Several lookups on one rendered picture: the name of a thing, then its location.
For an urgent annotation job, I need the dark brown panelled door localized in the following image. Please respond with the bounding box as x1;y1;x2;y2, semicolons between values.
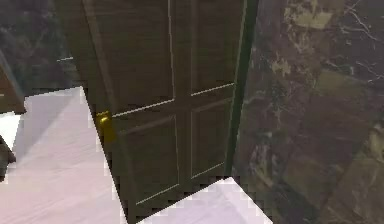
54;0;259;224

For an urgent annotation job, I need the brass door handle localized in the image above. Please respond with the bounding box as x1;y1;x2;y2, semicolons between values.
96;110;117;144

